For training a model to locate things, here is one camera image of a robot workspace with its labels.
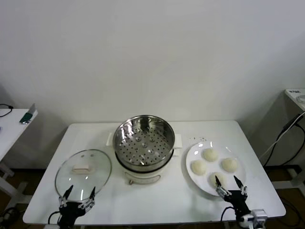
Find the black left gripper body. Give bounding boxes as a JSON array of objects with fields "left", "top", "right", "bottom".
[{"left": 58, "top": 201, "right": 84, "bottom": 226}]

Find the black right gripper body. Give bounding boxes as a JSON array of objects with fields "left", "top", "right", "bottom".
[{"left": 225, "top": 190, "right": 251, "bottom": 217}]

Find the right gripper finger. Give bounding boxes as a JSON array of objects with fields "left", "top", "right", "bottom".
[
  {"left": 233, "top": 176, "right": 249, "bottom": 198},
  {"left": 215, "top": 176, "right": 230, "bottom": 199}
]

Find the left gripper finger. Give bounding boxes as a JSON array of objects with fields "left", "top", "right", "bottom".
[
  {"left": 59, "top": 185, "right": 74, "bottom": 208},
  {"left": 80, "top": 187, "right": 96, "bottom": 212}
]

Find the white steamed baozi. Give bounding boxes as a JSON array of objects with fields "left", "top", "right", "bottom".
[
  {"left": 191, "top": 159, "right": 207, "bottom": 175},
  {"left": 202, "top": 148, "right": 220, "bottom": 163},
  {"left": 221, "top": 157, "right": 239, "bottom": 173},
  {"left": 209, "top": 171, "right": 227, "bottom": 188}
]

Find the round glass pot lid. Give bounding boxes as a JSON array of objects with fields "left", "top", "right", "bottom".
[{"left": 54, "top": 149, "right": 112, "bottom": 202}]

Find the stainless steel steamer basket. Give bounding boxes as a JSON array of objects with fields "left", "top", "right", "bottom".
[{"left": 106, "top": 114, "right": 183, "bottom": 168}]

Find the white round plate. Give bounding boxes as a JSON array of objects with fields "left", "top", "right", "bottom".
[{"left": 185, "top": 142, "right": 246, "bottom": 198}]

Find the white work table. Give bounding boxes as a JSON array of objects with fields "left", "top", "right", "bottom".
[{"left": 22, "top": 120, "right": 286, "bottom": 226}]

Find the black power adapter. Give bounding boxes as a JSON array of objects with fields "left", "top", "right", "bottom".
[{"left": 281, "top": 114, "right": 301, "bottom": 134}]

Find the white side table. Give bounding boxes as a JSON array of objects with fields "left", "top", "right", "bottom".
[{"left": 0, "top": 108, "right": 39, "bottom": 198}]

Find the white side cabinet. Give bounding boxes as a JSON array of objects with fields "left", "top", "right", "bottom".
[{"left": 285, "top": 87, "right": 305, "bottom": 113}]

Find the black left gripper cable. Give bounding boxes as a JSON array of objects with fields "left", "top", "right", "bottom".
[{"left": 47, "top": 211, "right": 61, "bottom": 225}]

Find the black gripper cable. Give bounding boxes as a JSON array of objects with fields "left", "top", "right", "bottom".
[
  {"left": 47, "top": 211, "right": 61, "bottom": 225},
  {"left": 220, "top": 207, "right": 237, "bottom": 226}
]

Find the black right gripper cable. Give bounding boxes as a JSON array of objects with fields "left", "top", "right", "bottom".
[{"left": 220, "top": 207, "right": 237, "bottom": 226}]

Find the white power cable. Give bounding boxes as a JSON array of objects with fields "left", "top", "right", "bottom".
[{"left": 259, "top": 118, "right": 302, "bottom": 160}]

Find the black floor cable bundle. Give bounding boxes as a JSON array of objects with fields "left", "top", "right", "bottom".
[{"left": 0, "top": 206, "right": 24, "bottom": 224}]

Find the green handled tool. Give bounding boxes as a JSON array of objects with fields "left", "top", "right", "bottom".
[{"left": 19, "top": 103, "right": 38, "bottom": 125}]

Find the black cable on side table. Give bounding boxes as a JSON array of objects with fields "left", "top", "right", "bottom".
[{"left": 0, "top": 104, "right": 14, "bottom": 117}]

